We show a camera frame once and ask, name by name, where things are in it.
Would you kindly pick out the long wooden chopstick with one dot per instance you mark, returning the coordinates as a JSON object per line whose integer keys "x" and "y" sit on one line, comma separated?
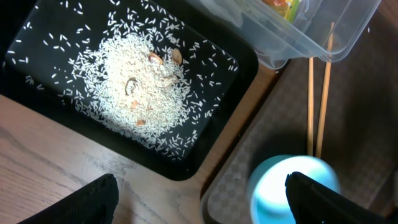
{"x": 323, "y": 108}

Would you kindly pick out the pile of cooked rice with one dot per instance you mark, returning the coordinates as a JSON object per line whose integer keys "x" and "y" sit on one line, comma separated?
{"x": 132, "y": 66}

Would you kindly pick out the black plastic tray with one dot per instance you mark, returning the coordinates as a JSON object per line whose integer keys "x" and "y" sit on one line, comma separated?
{"x": 217, "y": 124}

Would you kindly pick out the short wooden chopstick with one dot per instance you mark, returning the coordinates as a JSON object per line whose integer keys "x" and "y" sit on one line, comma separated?
{"x": 310, "y": 109}

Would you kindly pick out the clear plastic bin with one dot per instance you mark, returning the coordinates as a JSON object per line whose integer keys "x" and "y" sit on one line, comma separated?
{"x": 327, "y": 29}

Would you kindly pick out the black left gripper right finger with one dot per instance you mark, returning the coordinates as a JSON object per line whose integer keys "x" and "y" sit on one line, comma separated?
{"x": 311, "y": 202}

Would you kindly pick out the light blue rice bowl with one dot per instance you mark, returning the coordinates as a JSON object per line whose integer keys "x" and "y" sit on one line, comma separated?
{"x": 266, "y": 186}

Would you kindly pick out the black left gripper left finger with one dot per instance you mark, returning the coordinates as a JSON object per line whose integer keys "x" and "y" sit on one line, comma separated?
{"x": 94, "y": 203}

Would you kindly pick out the dark brown serving tray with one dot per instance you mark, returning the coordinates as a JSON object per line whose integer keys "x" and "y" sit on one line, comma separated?
{"x": 360, "y": 134}

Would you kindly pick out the yellow snack wrapper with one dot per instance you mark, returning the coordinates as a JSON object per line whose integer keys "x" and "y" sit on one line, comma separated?
{"x": 285, "y": 8}

